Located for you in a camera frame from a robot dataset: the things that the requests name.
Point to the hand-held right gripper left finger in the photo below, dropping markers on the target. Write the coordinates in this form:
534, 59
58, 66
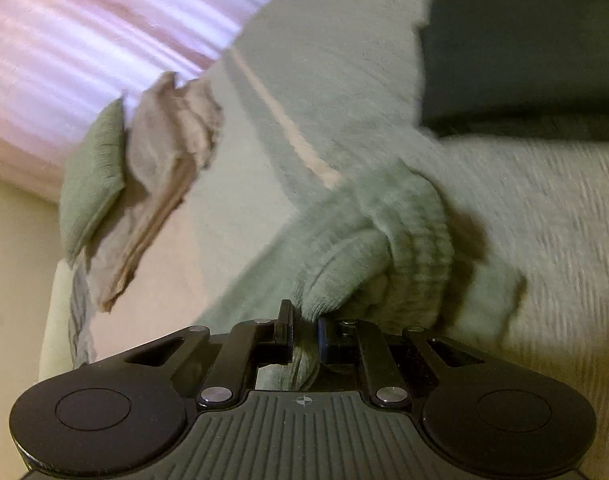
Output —
284, 332

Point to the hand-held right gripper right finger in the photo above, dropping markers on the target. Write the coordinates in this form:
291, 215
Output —
323, 340

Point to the grey sweater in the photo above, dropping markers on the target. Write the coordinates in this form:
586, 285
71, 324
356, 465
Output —
409, 220

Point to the dark grey cloth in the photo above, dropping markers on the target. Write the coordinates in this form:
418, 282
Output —
524, 60

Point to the folded beige towel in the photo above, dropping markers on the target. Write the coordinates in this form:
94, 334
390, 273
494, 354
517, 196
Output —
164, 160

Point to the green textured pillow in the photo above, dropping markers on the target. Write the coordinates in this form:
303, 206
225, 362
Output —
92, 185

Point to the pink curtain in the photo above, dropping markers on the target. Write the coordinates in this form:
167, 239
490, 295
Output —
84, 35

